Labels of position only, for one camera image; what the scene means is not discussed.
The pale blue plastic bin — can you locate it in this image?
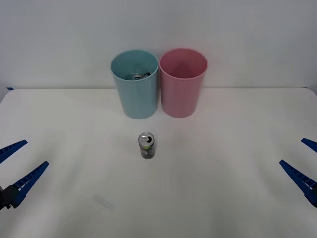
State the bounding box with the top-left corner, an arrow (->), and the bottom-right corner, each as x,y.
110,49 -> 159,120

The pink plastic bin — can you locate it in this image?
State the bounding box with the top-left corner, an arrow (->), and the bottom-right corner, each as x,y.
159,48 -> 209,118

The dark can with silver end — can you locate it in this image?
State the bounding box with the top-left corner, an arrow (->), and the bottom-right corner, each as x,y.
131,72 -> 153,81

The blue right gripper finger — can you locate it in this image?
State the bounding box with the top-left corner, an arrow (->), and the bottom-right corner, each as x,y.
300,138 -> 317,152
279,159 -> 317,208

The black can with green print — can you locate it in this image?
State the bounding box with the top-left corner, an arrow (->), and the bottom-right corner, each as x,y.
138,132 -> 156,160

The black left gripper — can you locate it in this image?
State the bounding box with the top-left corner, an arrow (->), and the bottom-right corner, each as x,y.
0,139 -> 50,212

